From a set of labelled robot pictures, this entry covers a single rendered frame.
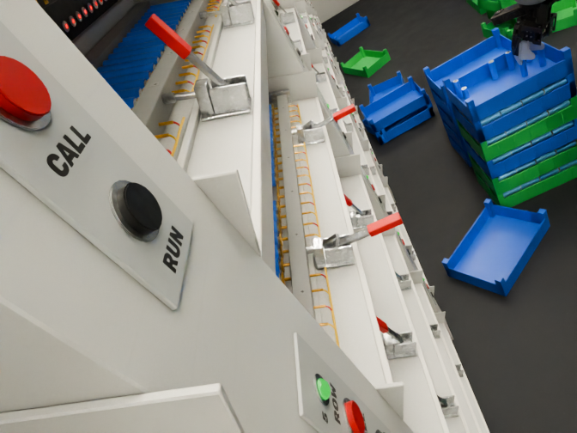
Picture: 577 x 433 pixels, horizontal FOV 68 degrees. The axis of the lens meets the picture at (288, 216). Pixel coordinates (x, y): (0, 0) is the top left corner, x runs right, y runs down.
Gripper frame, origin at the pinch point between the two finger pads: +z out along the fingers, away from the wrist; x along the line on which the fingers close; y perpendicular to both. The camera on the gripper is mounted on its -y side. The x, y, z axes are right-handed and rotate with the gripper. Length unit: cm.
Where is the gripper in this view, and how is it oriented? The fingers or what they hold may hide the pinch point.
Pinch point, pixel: (521, 57)
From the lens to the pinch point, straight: 155.5
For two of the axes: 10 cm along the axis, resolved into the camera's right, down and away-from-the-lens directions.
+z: 3.5, 5.7, 7.5
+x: 7.0, -6.9, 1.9
